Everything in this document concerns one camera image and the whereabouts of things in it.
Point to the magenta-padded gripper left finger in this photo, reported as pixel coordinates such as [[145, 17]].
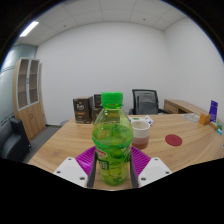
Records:
[[71, 171]]

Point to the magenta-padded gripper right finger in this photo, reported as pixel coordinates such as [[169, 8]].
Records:
[[155, 170]]

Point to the green drink bottle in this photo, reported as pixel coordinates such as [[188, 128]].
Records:
[[112, 140]]

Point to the flat round red coaster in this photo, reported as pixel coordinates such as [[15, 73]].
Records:
[[173, 140]]

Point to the white and brown cup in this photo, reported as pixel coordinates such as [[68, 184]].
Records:
[[141, 133]]

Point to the grey waste bin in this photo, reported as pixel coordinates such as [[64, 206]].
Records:
[[64, 123]]

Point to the flat brown carton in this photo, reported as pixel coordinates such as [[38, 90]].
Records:
[[96, 114]]

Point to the tall dark brown carton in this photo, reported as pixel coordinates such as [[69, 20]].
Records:
[[82, 110]]

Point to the black leather sofa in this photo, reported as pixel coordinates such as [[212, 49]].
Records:
[[13, 143]]

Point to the round glass ashtray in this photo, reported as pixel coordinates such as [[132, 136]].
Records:
[[192, 117]]

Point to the wooden shelf cabinet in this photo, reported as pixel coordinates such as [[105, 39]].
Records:
[[33, 116]]

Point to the wooden side desk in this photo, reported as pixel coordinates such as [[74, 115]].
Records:
[[180, 106]]

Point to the black mesh office chair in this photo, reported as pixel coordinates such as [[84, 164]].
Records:
[[146, 101]]

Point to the small wooden box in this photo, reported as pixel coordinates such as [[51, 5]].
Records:
[[204, 119]]

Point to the small blue pack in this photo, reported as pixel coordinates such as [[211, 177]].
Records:
[[219, 131]]

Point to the small green box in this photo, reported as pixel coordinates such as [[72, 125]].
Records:
[[219, 125]]

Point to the purple box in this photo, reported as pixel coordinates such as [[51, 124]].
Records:
[[213, 110]]

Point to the rectangular ceiling light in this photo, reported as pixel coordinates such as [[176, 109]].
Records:
[[29, 29]]

